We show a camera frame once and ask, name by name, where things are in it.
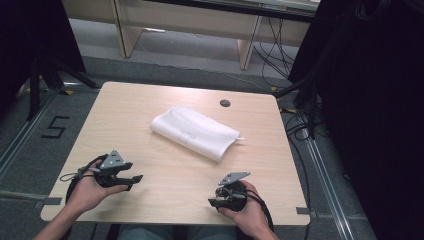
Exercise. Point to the white towel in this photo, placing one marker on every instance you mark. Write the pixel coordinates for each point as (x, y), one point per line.
(196, 131)

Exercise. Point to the black metal stand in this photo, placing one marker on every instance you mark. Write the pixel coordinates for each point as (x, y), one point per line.
(35, 86)
(311, 100)

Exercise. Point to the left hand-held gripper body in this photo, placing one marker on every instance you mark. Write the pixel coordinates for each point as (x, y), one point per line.
(111, 163)

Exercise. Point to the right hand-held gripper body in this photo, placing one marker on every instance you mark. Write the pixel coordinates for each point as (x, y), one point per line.
(233, 195)

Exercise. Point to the person's right hand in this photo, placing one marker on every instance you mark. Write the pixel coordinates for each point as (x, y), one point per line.
(248, 216)

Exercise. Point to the aluminium floor rail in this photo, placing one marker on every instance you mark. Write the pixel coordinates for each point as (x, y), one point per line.
(25, 131)
(328, 186)

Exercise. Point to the light wooden desk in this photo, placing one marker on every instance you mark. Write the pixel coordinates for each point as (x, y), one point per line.
(186, 23)

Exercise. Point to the person's left hand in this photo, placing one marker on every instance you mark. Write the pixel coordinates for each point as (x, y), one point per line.
(88, 195)

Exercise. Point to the black curtain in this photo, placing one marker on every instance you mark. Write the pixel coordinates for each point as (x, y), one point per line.
(30, 36)
(373, 100)

